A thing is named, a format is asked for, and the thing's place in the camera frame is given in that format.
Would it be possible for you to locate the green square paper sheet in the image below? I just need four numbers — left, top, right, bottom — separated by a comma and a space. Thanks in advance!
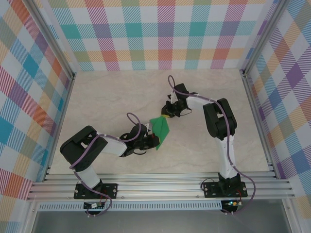
148, 116, 170, 151

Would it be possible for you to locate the grey metal base sheet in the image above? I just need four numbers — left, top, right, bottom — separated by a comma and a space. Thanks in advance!
31, 210, 292, 233

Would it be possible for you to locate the small circuit board without light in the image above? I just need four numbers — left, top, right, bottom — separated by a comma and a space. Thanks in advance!
84, 202, 105, 210

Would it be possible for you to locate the small circuit board with light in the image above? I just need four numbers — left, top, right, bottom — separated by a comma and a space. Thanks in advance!
223, 199, 242, 207

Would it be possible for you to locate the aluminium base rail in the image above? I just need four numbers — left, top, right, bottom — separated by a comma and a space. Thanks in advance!
26, 171, 296, 202

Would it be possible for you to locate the slotted white cable duct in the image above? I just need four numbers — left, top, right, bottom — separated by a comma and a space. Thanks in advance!
37, 202, 223, 211

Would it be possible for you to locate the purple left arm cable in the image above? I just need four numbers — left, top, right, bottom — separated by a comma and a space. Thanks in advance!
69, 112, 142, 218

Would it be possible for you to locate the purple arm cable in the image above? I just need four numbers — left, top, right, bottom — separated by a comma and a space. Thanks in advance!
69, 112, 142, 218
167, 75, 256, 216

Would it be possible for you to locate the aluminium side rail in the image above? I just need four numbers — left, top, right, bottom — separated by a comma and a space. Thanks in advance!
240, 70, 279, 179
43, 72, 76, 182

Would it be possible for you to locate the aluminium frame post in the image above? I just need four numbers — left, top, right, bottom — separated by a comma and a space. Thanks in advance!
28, 0, 76, 81
240, 0, 286, 78

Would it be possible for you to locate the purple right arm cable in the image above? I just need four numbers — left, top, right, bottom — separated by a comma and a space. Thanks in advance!
167, 75, 256, 216

